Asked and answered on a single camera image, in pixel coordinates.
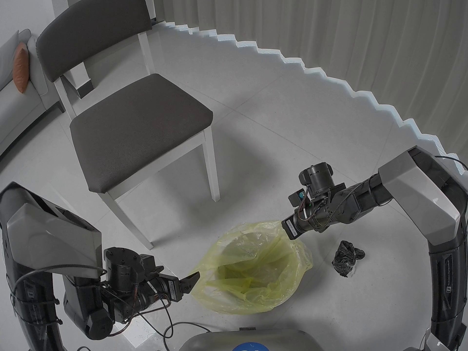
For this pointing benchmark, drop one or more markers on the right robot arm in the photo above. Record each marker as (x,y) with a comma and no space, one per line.
(413,192)

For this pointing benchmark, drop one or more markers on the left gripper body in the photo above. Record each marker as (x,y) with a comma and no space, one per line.
(164,289)

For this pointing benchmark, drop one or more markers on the yellow plastic bag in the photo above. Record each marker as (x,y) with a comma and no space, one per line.
(256,298)

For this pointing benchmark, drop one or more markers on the crumpled black plastic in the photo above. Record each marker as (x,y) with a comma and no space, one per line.
(345,258)

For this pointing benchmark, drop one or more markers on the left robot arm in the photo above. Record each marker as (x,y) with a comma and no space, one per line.
(47,232)

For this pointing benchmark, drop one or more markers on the pale grey sofa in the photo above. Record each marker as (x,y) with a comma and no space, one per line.
(14,115)

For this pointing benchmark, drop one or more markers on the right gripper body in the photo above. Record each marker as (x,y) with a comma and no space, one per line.
(305,223)

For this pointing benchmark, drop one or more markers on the orange cushion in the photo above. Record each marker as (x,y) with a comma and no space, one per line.
(21,68)

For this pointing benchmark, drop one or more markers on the pale pleated curtain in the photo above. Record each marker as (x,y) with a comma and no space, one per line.
(329,20)

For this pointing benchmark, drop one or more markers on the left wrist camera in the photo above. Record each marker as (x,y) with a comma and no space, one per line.
(150,263)

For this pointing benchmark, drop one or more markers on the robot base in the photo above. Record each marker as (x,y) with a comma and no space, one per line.
(219,342)

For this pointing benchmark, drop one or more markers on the grey chair with white legs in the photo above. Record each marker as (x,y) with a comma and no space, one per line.
(139,123)

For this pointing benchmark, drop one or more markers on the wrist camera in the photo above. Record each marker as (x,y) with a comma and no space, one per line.
(295,197)
(150,263)

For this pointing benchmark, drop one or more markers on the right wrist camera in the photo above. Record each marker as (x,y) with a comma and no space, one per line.
(295,197)

